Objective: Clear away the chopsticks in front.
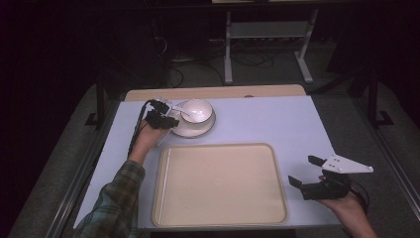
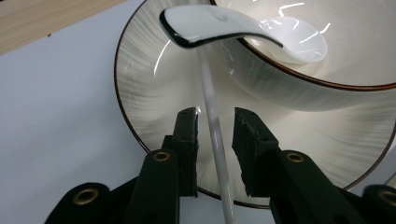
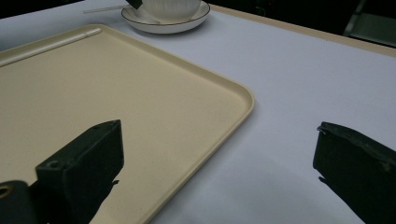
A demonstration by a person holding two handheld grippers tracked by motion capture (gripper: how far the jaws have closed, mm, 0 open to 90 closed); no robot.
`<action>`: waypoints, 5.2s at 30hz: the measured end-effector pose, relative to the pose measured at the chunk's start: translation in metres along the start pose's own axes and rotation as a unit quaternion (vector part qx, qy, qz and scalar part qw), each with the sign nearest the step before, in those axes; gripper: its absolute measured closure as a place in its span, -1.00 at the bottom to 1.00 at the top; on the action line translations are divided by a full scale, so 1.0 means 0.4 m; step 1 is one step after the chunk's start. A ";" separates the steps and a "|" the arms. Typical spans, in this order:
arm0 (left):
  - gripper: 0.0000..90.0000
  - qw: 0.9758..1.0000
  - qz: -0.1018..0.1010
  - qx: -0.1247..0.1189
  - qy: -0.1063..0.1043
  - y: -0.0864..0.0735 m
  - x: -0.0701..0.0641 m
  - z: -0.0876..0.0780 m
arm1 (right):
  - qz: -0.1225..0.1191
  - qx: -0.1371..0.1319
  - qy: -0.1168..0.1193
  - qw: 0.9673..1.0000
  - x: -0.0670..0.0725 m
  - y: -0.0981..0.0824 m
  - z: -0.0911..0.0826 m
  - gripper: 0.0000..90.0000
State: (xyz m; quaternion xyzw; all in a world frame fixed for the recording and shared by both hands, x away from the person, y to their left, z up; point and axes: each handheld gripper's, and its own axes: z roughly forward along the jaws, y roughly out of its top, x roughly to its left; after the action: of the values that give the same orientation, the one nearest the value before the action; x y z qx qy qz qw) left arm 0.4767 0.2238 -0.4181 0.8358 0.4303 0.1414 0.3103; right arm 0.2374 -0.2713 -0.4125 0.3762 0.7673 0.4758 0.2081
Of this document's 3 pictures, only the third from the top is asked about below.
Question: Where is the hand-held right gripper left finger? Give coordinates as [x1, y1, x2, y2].
[29, 119, 125, 224]

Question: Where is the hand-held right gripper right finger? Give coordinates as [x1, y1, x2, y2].
[313, 121, 396, 224]

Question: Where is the white chopstick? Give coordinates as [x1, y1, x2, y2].
[82, 4, 134, 14]

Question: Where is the white ribbed bowl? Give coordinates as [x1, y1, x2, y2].
[141, 0, 202, 23]

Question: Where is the beige plastic tray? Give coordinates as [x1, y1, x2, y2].
[0, 23, 256, 224]

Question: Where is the white plate with dark rim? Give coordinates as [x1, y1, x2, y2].
[120, 0, 211, 35]

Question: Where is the grey metal stand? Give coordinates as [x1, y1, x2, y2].
[342, 0, 396, 49]

